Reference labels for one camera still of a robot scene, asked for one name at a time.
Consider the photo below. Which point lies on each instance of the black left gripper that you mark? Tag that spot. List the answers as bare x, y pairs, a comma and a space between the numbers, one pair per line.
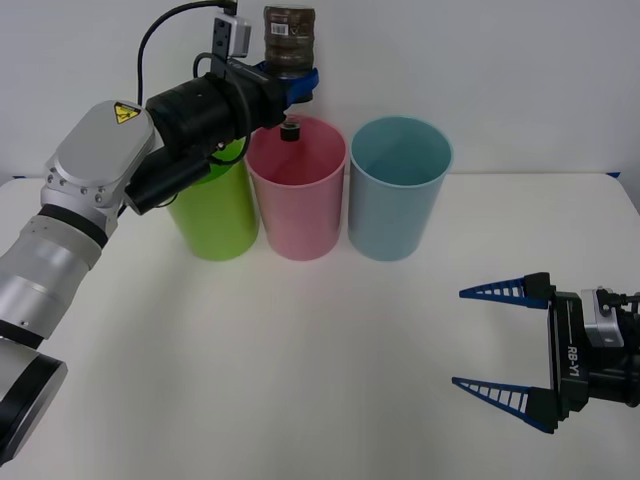
257, 100

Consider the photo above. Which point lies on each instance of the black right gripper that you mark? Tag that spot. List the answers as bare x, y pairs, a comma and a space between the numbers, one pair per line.
567, 350

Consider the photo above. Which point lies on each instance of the brown bottle with black cap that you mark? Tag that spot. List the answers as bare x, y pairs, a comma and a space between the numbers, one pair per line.
290, 45

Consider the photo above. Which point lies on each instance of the silver and black left arm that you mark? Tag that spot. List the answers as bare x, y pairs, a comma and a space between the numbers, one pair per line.
95, 150

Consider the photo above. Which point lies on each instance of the silver and black right arm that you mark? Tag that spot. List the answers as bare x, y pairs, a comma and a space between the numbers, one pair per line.
615, 380

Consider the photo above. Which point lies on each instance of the pink plastic bin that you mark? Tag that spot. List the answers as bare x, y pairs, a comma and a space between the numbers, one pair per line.
300, 220

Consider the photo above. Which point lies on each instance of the yellow-green plastic bin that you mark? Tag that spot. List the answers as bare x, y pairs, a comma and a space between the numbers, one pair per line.
215, 220

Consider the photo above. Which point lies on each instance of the pale blue plastic bin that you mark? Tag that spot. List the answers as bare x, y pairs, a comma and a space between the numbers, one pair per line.
390, 215

